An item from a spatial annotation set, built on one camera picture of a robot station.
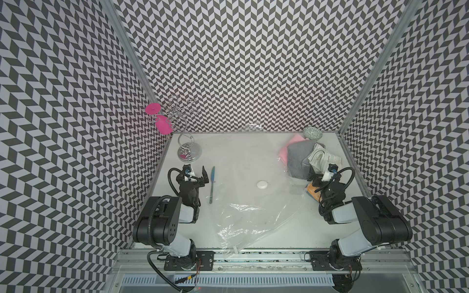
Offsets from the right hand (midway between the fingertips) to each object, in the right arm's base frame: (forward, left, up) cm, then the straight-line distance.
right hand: (319, 168), depth 89 cm
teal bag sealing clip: (0, +55, -8) cm, 55 cm away
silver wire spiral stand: (+19, +71, -8) cm, 73 cm away
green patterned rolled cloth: (+32, -6, -7) cm, 33 cm away
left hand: (+1, +63, 0) cm, 63 cm away
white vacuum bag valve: (-5, +29, -6) cm, 30 cm away
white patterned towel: (+5, -1, +1) cm, 5 cm away
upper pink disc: (+21, +81, +22) cm, 87 cm away
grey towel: (+5, +9, -1) cm, 11 cm away
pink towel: (+16, +15, -6) cm, 23 cm away
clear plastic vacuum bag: (-7, +35, -7) cm, 36 cm away
